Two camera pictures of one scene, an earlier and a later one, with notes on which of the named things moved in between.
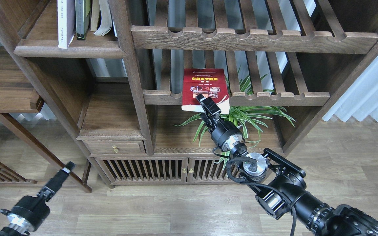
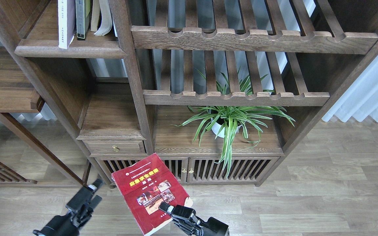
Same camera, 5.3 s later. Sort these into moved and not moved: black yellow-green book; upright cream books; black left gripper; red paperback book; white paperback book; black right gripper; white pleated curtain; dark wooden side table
Moved: black left gripper; red paperback book; black right gripper
Not moved: white paperback book; white pleated curtain; upright cream books; black yellow-green book; dark wooden side table
